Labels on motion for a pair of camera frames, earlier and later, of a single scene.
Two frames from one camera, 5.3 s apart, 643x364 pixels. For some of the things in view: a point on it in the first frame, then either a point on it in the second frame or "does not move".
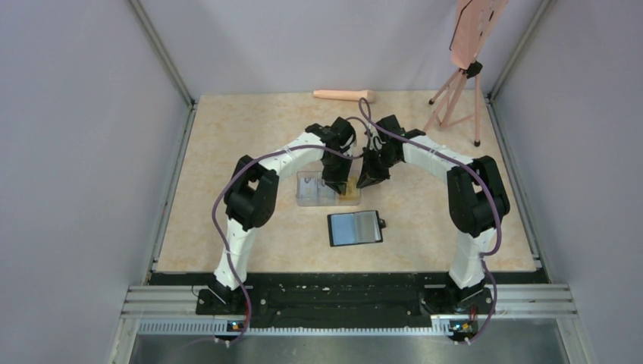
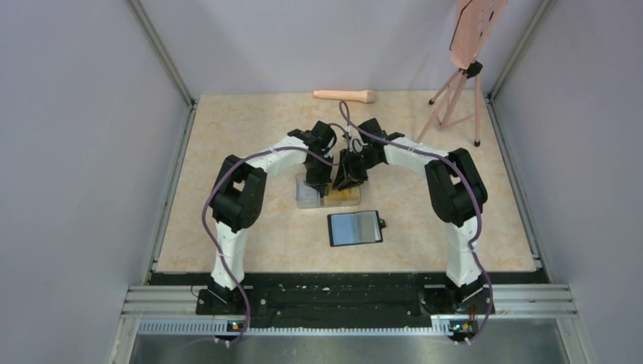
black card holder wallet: x=355 y=228 does not move
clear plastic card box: x=312 y=190 does not move
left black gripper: x=337 y=181 to x=320 y=183
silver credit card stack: x=315 y=189 does not move
